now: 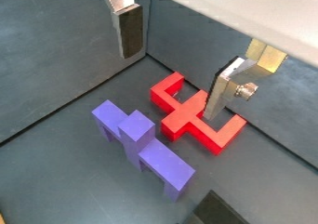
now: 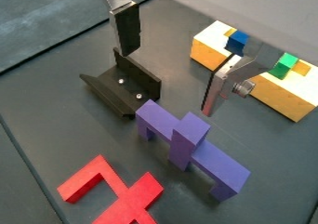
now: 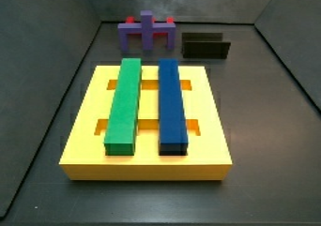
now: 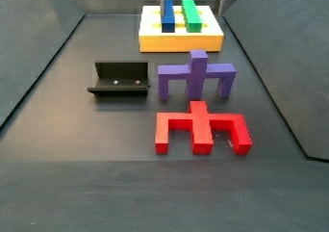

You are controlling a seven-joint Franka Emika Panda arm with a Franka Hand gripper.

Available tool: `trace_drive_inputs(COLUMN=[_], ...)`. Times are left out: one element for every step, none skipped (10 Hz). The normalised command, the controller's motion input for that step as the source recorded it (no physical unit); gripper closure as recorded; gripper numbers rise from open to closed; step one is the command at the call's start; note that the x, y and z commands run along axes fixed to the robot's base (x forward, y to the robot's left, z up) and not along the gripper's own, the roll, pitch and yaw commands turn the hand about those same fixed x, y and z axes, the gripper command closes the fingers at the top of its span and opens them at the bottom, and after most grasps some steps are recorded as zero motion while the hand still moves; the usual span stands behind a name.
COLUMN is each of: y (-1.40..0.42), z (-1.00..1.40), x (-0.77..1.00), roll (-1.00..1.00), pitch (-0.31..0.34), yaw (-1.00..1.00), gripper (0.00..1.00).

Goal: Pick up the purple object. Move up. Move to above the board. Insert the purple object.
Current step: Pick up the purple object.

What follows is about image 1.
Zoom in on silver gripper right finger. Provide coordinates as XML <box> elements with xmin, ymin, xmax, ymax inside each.
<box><xmin>204</xmin><ymin>39</ymin><xmax>289</xmax><ymax>120</ymax></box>

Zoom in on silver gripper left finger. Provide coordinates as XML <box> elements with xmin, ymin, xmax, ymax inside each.
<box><xmin>106</xmin><ymin>0</ymin><xmax>143</xmax><ymax>59</ymax></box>

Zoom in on purple fork-shaped block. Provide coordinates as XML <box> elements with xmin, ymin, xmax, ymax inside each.
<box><xmin>93</xmin><ymin>100</ymin><xmax>196</xmax><ymax>201</ymax></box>

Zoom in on red fork-shaped block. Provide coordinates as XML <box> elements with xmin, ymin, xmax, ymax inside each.
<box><xmin>150</xmin><ymin>72</ymin><xmax>246</xmax><ymax>155</ymax></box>

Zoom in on black angle bracket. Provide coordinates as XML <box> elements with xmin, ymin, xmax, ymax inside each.
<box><xmin>184</xmin><ymin>191</ymin><xmax>250</xmax><ymax>224</ymax></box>

